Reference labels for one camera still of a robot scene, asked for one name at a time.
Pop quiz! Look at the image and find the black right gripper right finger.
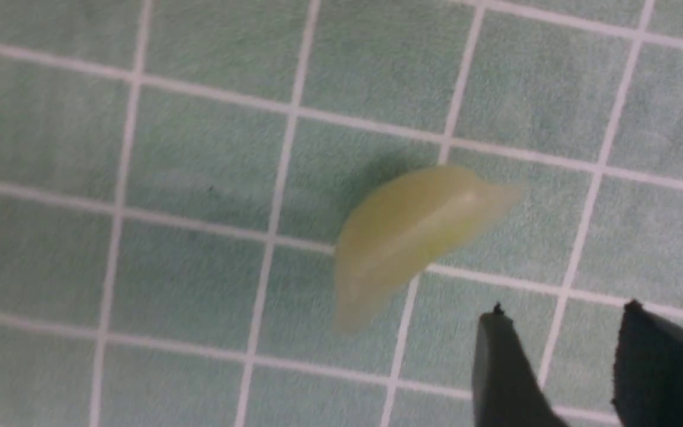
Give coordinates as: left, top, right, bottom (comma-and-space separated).
612, 300, 683, 426

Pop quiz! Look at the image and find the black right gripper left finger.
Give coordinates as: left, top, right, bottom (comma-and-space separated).
472, 303, 567, 426

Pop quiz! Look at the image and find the pale dumpling bottom edge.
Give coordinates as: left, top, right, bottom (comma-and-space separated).
334, 165, 523, 333

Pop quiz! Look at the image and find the green checkered tablecloth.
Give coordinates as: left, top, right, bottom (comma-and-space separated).
0, 1, 683, 426

